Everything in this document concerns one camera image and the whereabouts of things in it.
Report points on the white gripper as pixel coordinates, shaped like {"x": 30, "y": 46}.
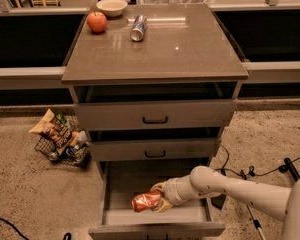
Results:
{"x": 170, "y": 190}

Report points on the red coke can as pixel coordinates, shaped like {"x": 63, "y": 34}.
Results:
{"x": 145, "y": 201}

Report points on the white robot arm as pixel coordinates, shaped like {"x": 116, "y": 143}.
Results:
{"x": 281, "y": 203}

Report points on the bottom grey drawer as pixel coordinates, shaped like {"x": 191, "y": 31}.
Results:
{"x": 122, "y": 180}

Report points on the grey drawer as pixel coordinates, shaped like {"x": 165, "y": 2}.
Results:
{"x": 173, "y": 143}
{"x": 122, "y": 180}
{"x": 155, "y": 106}

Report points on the middle grey drawer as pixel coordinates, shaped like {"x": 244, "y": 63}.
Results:
{"x": 173, "y": 143}

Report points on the top grey drawer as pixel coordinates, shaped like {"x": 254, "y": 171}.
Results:
{"x": 155, "y": 106}

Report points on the grey drawer cabinet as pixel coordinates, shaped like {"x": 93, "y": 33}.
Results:
{"x": 182, "y": 44}

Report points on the silver blue soda can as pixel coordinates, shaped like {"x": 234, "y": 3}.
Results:
{"x": 139, "y": 28}

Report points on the black flat power adapter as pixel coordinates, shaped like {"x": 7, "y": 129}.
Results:
{"x": 219, "y": 201}

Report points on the grabber reach tool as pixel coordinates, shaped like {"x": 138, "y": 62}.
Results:
{"x": 256, "y": 222}

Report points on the yellow brown chip bag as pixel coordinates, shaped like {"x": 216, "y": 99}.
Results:
{"x": 52, "y": 129}

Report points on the black pole on floor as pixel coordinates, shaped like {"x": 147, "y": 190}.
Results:
{"x": 291, "y": 168}

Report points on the red apple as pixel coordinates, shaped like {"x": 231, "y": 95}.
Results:
{"x": 97, "y": 22}

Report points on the white bowl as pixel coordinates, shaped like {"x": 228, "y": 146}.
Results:
{"x": 112, "y": 8}

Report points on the wire basket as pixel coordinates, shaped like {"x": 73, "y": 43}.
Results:
{"x": 77, "y": 156}

